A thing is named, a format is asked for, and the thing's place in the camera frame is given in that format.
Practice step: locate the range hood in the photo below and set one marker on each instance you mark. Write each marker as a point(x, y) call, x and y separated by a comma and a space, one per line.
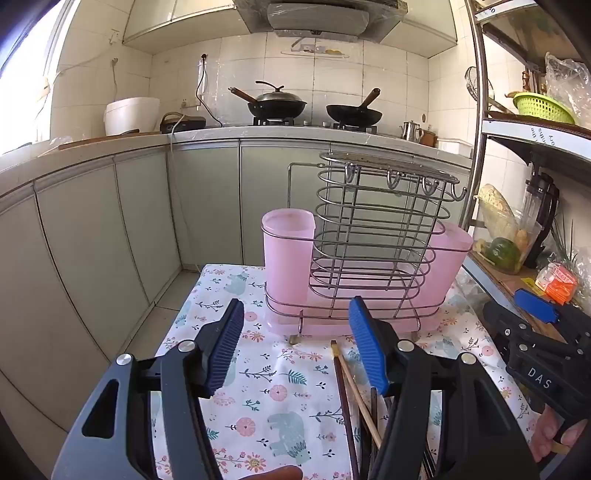
point(318, 18)

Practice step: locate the dark wok lid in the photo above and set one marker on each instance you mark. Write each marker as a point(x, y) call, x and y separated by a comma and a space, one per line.
point(279, 96)

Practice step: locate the floral tablecloth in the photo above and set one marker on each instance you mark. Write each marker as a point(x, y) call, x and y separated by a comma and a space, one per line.
point(277, 369)

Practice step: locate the green plastic basket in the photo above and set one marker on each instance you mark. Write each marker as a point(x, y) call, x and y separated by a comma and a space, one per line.
point(542, 108)

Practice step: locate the kitchen countertop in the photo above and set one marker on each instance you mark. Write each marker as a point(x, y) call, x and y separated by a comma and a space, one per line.
point(207, 134)

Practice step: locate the window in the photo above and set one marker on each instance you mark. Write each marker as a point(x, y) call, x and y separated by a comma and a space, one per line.
point(27, 69)

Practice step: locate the pink plastic drip tray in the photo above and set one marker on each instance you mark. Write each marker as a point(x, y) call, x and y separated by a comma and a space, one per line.
point(286, 325)

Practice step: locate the wooden cutting board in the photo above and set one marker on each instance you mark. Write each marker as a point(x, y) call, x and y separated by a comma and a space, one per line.
point(106, 139)

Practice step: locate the white rice cooker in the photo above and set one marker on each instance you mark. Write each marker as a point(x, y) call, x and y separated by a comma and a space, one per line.
point(131, 115)

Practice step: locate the clear plastic container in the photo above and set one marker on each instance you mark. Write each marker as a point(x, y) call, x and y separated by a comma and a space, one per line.
point(528, 235)

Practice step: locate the person's left hand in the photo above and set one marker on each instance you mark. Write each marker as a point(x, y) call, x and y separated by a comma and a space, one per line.
point(277, 474)

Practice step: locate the brown chopstick with yellow tip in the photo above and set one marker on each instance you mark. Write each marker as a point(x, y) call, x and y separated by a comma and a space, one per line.
point(344, 406)

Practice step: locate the green squash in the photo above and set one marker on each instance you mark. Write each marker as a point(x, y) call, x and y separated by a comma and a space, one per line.
point(505, 254)

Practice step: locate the black countertop appliance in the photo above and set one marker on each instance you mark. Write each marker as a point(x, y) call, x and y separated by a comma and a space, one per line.
point(184, 123)

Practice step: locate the upper kitchen cabinets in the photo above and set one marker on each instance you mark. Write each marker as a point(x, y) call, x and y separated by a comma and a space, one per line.
point(152, 23)

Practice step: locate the light wooden chopstick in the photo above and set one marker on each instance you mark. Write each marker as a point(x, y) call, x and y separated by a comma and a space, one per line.
point(364, 415)

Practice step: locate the metal shelf rack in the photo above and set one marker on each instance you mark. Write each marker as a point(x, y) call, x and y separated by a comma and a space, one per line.
point(482, 92)

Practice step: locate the steel kettle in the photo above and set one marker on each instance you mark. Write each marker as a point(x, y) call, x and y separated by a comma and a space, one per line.
point(410, 133)

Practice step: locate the clear plastic bag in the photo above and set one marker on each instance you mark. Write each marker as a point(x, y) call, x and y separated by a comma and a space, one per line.
point(570, 78)

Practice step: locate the brown pot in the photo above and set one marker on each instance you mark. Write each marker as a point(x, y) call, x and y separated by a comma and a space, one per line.
point(429, 138)

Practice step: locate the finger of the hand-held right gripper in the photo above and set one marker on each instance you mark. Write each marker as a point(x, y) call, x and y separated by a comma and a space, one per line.
point(535, 304)

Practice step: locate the pink plastic utensil cup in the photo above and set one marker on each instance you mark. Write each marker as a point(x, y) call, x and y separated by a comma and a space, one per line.
point(450, 272)
point(286, 258)

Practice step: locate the napa cabbage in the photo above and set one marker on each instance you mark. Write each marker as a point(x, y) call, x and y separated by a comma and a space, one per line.
point(496, 207)

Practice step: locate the person's right hand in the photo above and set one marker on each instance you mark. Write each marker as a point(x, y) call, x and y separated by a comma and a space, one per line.
point(549, 431)

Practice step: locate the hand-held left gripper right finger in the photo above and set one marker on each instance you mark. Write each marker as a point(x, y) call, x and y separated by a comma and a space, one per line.
point(367, 346)

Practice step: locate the gas stove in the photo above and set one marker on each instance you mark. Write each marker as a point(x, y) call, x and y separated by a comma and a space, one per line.
point(314, 123)

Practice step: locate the black blender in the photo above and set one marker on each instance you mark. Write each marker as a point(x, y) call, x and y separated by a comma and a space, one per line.
point(545, 198)

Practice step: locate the orange packet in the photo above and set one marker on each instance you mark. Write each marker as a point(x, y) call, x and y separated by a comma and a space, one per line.
point(556, 281)

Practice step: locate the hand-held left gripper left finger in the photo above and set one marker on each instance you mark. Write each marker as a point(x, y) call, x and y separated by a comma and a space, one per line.
point(228, 344)

